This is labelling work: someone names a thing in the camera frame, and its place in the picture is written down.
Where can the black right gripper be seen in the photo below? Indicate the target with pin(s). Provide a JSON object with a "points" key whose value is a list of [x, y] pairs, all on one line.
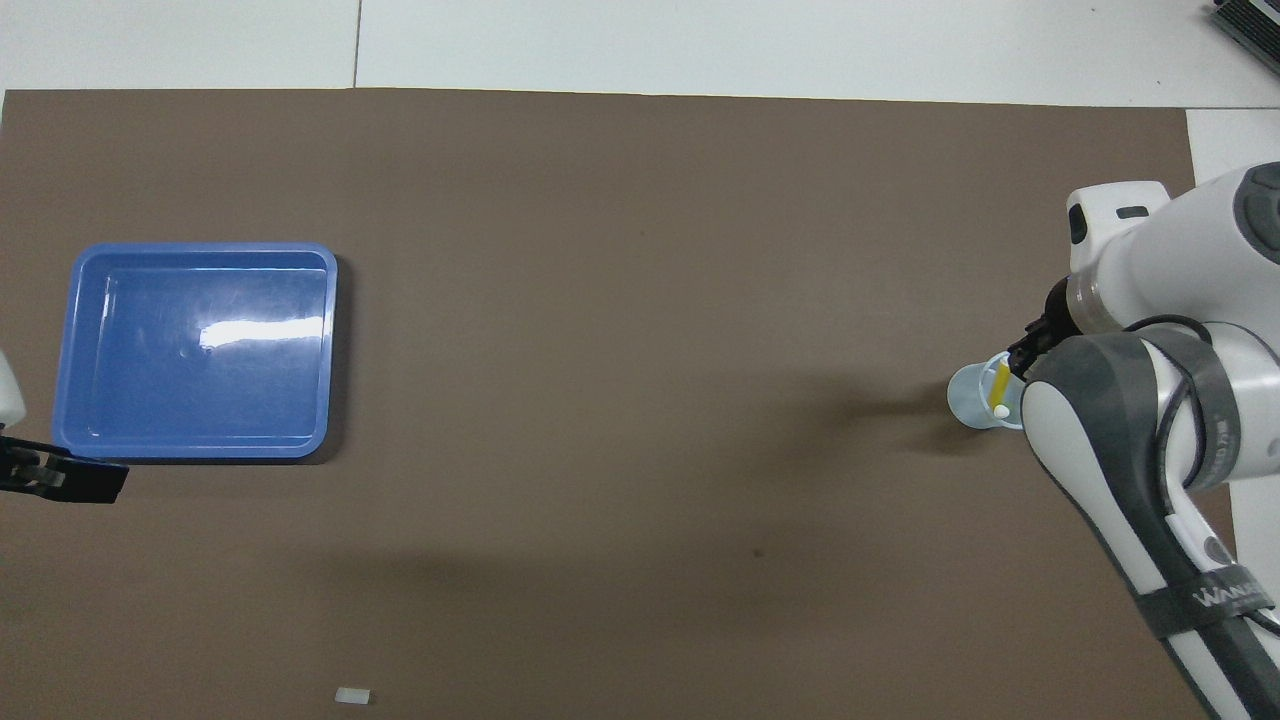
{"points": [[1050, 320]]}

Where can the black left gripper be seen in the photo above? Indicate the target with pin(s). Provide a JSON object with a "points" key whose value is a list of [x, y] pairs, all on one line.
{"points": [[12, 465]]}

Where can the yellow highlighter pen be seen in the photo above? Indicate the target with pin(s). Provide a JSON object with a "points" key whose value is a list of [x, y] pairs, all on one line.
{"points": [[1001, 385]]}

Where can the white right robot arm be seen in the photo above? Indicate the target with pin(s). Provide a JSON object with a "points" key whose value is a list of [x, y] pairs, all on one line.
{"points": [[1150, 260]]}

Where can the translucent plastic cup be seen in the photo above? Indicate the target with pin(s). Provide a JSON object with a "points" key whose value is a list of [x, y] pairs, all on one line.
{"points": [[970, 400]]}

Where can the blue plastic tray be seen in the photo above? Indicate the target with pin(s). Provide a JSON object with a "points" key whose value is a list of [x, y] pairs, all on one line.
{"points": [[200, 350]]}

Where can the small white cap piece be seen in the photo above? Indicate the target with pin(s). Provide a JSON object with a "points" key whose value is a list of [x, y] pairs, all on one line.
{"points": [[352, 695]]}

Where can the brown table mat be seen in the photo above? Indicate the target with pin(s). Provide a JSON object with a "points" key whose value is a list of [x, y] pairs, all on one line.
{"points": [[640, 200]]}

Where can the grey ribbed device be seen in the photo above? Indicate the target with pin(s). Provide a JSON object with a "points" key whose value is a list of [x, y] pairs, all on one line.
{"points": [[1255, 18]]}

